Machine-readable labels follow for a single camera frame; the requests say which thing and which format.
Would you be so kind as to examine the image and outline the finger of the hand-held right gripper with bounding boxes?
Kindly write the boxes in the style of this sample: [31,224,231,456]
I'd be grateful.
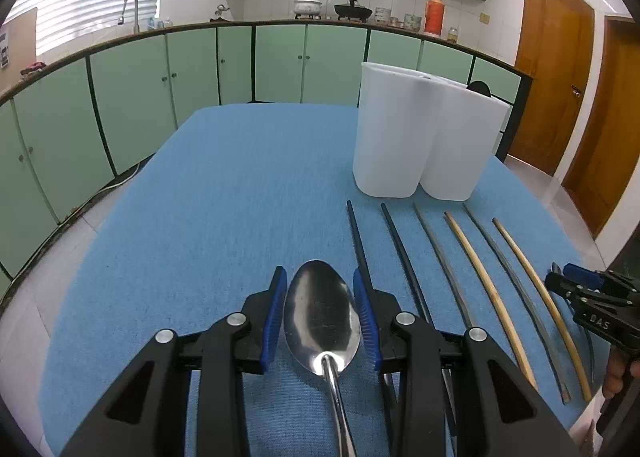
[544,261,589,307]
[564,263,604,288]

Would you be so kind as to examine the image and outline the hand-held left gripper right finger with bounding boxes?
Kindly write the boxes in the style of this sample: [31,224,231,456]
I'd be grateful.
[352,267,583,457]

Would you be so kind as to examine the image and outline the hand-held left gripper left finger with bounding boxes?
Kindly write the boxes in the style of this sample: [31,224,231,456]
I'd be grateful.
[57,266,289,457]

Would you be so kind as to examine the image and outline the bamboo chopstick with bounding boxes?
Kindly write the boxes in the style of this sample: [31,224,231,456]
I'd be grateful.
[492,218,594,403]
[444,212,539,391]

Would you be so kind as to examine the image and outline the metal spoon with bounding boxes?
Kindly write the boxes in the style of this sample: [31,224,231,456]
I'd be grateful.
[283,259,362,457]

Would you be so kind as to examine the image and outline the grey chopstick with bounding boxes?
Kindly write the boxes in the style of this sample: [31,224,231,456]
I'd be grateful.
[413,203,475,330]
[462,204,572,406]

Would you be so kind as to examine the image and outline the black chopstick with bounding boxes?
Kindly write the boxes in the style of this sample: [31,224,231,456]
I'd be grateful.
[346,200,377,294]
[381,203,458,438]

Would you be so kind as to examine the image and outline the white plastic utensil container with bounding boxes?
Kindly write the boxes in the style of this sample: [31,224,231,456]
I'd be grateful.
[419,80,512,201]
[352,62,442,198]

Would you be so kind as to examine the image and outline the person's right hand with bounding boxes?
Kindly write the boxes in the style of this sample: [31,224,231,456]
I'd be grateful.
[602,347,627,401]

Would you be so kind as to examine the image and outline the blue tablecloth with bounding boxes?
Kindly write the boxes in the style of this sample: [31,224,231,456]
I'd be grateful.
[37,103,608,457]

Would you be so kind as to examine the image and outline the wooden door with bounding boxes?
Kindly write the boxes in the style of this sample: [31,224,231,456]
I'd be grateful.
[507,0,596,176]
[561,14,640,239]

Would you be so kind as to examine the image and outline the green lower kitchen cabinets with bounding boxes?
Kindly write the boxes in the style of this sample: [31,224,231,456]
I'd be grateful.
[0,20,534,283]

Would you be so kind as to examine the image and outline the orange thermos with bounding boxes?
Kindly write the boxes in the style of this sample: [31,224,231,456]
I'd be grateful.
[423,0,445,37]

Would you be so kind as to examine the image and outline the black wok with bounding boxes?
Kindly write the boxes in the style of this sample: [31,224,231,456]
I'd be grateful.
[333,0,374,21]

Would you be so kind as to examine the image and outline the metal kitchen faucet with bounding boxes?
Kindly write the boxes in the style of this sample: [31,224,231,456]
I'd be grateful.
[118,0,141,34]

